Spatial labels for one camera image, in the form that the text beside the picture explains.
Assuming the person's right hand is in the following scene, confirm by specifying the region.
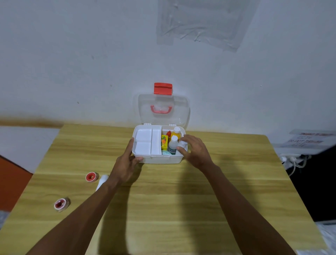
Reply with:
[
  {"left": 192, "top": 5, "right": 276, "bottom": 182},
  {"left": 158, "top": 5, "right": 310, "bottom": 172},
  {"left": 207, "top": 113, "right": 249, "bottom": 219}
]
[{"left": 176, "top": 135, "right": 214, "bottom": 173}]

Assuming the person's left hand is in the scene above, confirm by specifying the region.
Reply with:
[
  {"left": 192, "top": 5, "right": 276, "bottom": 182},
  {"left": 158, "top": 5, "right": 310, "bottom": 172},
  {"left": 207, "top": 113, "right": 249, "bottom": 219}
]
[{"left": 108, "top": 138, "right": 144, "bottom": 186}]

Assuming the white first aid box clear lid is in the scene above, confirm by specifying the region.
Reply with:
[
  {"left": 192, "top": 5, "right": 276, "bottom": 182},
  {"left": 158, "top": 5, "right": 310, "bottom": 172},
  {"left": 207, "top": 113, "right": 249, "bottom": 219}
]
[{"left": 132, "top": 83, "right": 191, "bottom": 165}]

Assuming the person's left forearm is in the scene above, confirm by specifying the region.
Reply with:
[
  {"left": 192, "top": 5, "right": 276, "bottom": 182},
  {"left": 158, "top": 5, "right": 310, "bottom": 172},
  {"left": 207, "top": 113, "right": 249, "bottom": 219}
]
[{"left": 26, "top": 179, "right": 124, "bottom": 255}]

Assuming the person's right forearm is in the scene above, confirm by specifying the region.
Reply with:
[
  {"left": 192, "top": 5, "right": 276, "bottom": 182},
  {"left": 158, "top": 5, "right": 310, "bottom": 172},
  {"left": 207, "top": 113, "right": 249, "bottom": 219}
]
[{"left": 201, "top": 161, "right": 298, "bottom": 255}]

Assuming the white bottle blue label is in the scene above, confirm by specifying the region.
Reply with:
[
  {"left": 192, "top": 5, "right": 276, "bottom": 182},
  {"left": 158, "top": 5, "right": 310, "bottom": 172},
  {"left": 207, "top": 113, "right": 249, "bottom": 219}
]
[{"left": 168, "top": 136, "right": 179, "bottom": 155}]

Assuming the white divided tray insert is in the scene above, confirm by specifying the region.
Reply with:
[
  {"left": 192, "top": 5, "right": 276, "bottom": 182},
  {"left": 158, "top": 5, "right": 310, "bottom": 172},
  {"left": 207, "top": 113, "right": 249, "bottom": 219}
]
[{"left": 134, "top": 126, "right": 162, "bottom": 156}]

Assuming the white bandage roll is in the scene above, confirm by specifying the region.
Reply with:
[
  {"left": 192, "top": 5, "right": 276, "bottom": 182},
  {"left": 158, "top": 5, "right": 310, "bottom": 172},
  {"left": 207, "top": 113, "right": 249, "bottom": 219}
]
[{"left": 96, "top": 175, "right": 109, "bottom": 191}]

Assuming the white power strip with plugs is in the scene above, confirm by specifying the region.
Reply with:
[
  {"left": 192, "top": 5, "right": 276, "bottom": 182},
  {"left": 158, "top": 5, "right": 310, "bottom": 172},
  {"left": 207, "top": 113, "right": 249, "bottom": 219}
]
[{"left": 279, "top": 153, "right": 307, "bottom": 163}]

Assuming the paper notice sign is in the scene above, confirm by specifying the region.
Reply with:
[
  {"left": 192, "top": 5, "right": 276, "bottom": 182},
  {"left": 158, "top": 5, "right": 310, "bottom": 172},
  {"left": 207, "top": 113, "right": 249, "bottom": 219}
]
[{"left": 280, "top": 129, "right": 336, "bottom": 149}]

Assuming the orange furniture panel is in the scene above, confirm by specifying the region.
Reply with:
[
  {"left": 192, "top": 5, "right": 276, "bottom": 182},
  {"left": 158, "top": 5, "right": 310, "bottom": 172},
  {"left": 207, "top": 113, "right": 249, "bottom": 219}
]
[{"left": 0, "top": 155, "right": 33, "bottom": 212}]

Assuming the black furniture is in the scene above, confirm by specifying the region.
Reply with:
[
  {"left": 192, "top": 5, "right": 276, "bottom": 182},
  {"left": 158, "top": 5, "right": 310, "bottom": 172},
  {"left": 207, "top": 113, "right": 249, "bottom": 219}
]
[{"left": 288, "top": 145, "right": 336, "bottom": 223}]

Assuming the white cable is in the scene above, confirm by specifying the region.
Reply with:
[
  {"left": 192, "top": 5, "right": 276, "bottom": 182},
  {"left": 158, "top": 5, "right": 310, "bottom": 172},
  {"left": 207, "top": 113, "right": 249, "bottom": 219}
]
[{"left": 287, "top": 156, "right": 308, "bottom": 177}]

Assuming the clear plastic sheet on wall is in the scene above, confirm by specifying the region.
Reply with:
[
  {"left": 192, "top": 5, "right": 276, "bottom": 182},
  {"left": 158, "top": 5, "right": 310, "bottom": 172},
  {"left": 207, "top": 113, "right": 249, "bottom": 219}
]
[{"left": 157, "top": 0, "right": 261, "bottom": 53}]

